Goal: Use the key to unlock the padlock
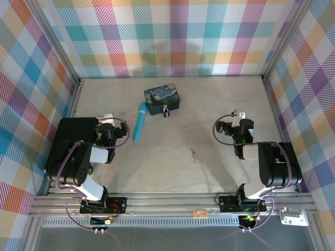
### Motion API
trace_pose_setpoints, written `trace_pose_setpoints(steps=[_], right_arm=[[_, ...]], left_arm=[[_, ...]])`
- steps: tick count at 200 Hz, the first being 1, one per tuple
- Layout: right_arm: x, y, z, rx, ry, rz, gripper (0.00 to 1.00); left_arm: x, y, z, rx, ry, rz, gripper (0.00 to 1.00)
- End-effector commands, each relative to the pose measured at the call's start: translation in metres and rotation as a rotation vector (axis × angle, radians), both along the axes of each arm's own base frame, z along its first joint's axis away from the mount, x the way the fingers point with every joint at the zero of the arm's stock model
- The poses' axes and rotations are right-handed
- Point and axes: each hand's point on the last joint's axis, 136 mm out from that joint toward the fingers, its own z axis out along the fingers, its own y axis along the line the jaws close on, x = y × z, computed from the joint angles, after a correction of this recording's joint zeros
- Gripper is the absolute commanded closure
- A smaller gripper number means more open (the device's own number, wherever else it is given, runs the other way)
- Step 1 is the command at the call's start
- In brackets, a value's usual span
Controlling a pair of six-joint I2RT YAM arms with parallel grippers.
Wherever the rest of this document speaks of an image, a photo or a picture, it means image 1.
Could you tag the small silver key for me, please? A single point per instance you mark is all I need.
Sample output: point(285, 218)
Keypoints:
point(194, 155)

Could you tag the small dark padlock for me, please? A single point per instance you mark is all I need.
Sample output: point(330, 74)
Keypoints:
point(166, 113)

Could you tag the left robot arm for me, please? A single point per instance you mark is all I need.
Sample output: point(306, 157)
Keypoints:
point(78, 172)

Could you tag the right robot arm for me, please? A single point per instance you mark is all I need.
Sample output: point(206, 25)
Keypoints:
point(274, 164)

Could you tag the light blue pen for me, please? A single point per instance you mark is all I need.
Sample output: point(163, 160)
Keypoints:
point(139, 123)

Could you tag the starry night tin box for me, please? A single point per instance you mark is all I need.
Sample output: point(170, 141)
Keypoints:
point(162, 96)

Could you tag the small orange label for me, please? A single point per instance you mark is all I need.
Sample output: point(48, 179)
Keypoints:
point(200, 214)

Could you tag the black connector with green light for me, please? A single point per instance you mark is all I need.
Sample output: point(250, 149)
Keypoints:
point(248, 221)

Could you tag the white plastic device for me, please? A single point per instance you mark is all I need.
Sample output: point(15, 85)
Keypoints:
point(294, 218)

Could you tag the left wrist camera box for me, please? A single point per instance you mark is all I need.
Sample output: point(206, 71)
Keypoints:
point(109, 119)

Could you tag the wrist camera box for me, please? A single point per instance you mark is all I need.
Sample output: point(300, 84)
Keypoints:
point(237, 117)
point(109, 119)

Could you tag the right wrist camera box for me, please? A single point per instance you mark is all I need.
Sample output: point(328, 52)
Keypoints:
point(237, 117)

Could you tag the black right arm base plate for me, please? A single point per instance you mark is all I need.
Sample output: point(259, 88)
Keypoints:
point(227, 204)

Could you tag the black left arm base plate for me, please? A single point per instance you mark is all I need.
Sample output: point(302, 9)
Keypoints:
point(117, 205)

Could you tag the aluminium front frame rail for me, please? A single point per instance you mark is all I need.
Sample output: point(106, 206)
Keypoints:
point(170, 204)

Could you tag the aluminium frame post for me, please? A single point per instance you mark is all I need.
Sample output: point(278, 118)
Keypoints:
point(286, 39)
point(56, 39)

